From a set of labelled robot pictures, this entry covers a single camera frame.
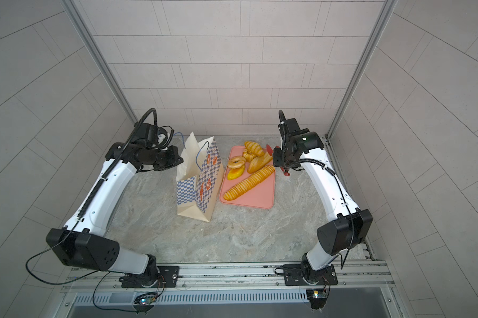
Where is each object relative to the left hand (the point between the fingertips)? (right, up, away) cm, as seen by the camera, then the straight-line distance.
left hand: (188, 156), depth 76 cm
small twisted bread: (+24, -1, +27) cm, 36 cm away
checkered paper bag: (+6, -8, -4) cm, 11 cm away
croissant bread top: (+27, +4, +25) cm, 37 cm away
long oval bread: (+29, -3, +25) cm, 38 cm away
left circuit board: (-10, -47, -12) cm, 49 cm away
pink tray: (+30, -19, +16) cm, 39 cm away
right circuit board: (+48, -49, -8) cm, 69 cm away
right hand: (+36, -1, +2) cm, 36 cm away
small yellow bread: (+17, -9, +20) cm, 28 cm away
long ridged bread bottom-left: (+24, -13, +17) cm, 32 cm away
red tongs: (+34, 0, -9) cm, 35 cm away
